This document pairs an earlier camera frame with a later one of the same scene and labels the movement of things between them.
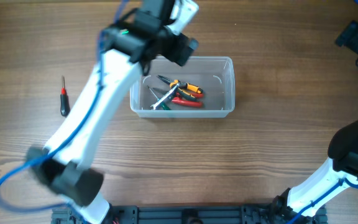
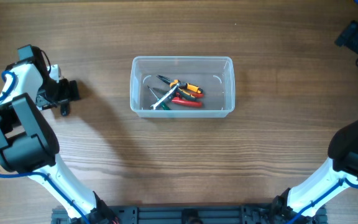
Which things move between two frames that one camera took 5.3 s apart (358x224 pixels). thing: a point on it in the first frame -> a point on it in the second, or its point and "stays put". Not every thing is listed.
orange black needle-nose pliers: [184, 88] stays put
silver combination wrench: [163, 98] stays put
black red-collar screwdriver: [65, 109] stays put
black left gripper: [173, 51] -> [69, 93]
